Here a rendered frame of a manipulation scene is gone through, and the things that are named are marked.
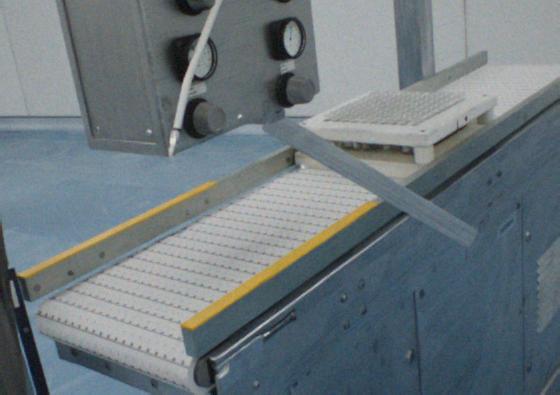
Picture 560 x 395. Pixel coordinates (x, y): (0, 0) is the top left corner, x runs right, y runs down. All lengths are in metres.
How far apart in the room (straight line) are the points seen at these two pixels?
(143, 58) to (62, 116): 5.40
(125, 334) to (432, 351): 0.63
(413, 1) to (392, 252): 0.75
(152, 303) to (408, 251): 0.37
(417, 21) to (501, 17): 2.53
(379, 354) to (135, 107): 0.63
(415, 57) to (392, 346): 0.71
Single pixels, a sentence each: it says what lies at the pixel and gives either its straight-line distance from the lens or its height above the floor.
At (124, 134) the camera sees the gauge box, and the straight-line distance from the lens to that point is 0.63.
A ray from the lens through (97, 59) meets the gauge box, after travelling 0.63.
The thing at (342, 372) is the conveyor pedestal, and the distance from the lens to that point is 1.04.
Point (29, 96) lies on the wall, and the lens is 6.19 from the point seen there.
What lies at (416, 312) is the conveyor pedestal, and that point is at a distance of 1.20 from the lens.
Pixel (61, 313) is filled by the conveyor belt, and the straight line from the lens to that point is 0.88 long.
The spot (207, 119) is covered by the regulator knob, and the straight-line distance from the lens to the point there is 0.59.
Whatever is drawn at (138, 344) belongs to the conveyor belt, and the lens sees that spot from 0.78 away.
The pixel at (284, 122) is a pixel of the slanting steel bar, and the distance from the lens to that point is 0.77.
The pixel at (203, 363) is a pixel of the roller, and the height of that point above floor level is 0.80.
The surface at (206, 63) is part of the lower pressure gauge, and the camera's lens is 0.61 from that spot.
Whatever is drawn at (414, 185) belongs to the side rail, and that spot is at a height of 0.84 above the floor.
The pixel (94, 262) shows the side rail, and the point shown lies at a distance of 0.95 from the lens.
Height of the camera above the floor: 1.18
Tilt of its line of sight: 21 degrees down
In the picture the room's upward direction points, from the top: 9 degrees counter-clockwise
